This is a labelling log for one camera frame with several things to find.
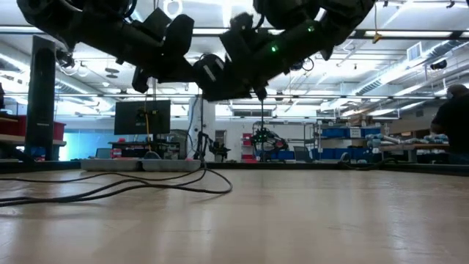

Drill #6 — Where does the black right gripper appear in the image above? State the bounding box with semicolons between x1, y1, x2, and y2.
193;21;272;103

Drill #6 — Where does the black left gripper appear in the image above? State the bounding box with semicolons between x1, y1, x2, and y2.
122;27;199;94

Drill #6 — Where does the long thin black cord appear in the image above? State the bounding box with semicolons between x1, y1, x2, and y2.
0;94;234;208

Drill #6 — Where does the black monitor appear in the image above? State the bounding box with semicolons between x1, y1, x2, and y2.
114;99;172;136

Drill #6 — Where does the black tripod stand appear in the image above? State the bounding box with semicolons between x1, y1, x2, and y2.
197;131;232;163

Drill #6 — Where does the black cluttered desk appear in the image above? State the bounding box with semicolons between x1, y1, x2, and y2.
108;140;181;161

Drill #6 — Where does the red storage bin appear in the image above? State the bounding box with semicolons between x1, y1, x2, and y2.
0;115;26;137
53;121;67;142

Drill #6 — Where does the black tall column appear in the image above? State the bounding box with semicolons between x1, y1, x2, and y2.
24;35;57;162

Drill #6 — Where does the wooden workbench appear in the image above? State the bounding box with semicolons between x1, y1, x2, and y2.
379;142;451;164

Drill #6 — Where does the person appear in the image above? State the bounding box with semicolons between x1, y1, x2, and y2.
429;83;469;165

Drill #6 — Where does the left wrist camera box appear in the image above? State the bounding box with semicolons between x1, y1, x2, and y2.
141;7;196;59

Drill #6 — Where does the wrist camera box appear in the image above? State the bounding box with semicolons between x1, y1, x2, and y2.
141;7;196;59
229;12;257;36

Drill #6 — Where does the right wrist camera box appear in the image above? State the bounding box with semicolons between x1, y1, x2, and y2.
229;12;257;36

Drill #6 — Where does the black hanging camera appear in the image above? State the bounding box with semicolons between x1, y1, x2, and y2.
55;48;76;70
290;58;315;73

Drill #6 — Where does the white ring light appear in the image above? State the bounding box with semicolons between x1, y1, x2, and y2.
163;0;183;19

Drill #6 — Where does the black frame cable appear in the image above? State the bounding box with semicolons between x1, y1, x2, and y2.
336;156;401;172

